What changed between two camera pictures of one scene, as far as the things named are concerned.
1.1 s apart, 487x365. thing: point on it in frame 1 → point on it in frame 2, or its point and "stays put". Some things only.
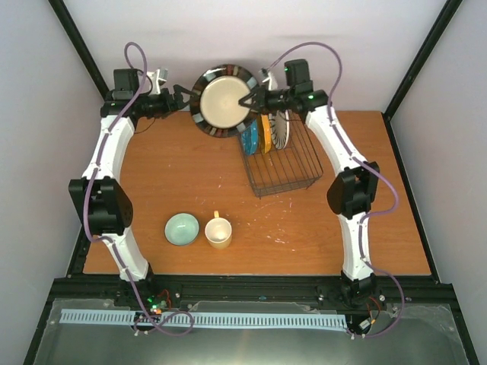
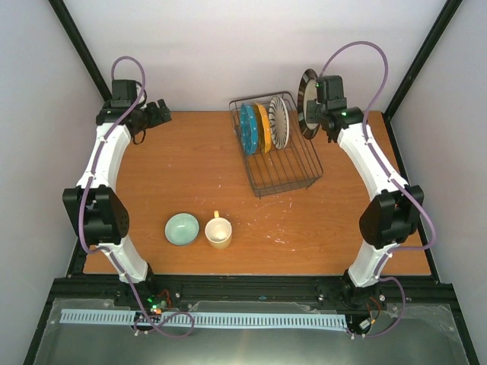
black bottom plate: [218, 110] → [307, 93]
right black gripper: [242, 102] → [310, 115]
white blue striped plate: [280, 128] stays put
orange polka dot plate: [267, 132] stays put
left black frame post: [81, 45] stays put
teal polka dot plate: [249, 138] stays put
